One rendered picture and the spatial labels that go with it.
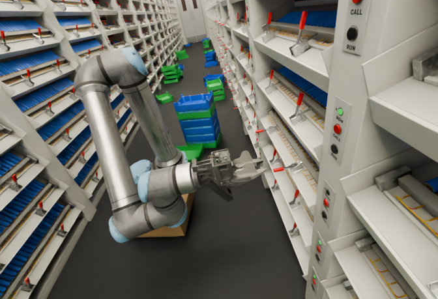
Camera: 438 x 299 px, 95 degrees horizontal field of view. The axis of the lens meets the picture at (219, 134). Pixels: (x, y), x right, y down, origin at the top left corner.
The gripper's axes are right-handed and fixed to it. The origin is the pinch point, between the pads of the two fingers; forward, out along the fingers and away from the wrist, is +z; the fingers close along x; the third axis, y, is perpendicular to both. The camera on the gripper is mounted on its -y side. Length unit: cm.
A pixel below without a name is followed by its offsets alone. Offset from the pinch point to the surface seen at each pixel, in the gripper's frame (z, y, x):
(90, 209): -112, -56, 55
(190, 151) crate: -43, -62, 108
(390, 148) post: 16.8, 18.8, -22.5
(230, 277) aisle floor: -20, -63, 0
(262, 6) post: 17, 41, 47
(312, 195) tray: 13.2, -9.0, -6.8
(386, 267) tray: 17.2, -6.2, -28.7
